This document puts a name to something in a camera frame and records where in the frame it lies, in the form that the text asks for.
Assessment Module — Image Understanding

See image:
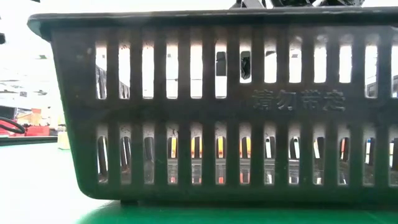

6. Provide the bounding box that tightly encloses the black plastic basket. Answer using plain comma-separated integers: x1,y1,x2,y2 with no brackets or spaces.
27,6,398,208

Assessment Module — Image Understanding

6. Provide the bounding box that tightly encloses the yellow-green cylinder block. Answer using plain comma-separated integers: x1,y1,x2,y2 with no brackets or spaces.
57,130,71,151

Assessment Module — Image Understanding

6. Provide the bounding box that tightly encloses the black looped cable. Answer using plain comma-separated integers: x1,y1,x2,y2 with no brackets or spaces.
0,116,26,135

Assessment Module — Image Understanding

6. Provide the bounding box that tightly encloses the red storage bin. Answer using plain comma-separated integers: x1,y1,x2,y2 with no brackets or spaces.
24,125,50,137

